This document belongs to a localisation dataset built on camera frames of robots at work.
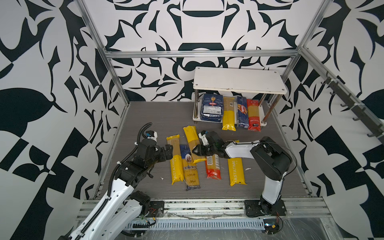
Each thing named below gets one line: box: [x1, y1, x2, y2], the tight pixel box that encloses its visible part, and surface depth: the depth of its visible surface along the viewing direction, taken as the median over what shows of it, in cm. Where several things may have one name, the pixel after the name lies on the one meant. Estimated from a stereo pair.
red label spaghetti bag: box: [205, 154, 222, 180], surface depth 87 cm
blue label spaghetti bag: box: [180, 144, 201, 191], surface depth 87 cm
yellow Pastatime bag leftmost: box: [166, 134, 185, 185], surface depth 88 cm
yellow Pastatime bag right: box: [228, 158, 247, 187], surface depth 86 cm
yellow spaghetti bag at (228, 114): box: [222, 97, 236, 132], surface depth 103 cm
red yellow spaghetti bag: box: [246, 99, 261, 132], surface depth 104 cm
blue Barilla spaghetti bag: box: [237, 96, 249, 129], surface depth 104 cm
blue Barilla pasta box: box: [200, 93, 224, 122], surface depth 101 cm
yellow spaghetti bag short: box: [183, 125, 207, 164], surface depth 96 cm
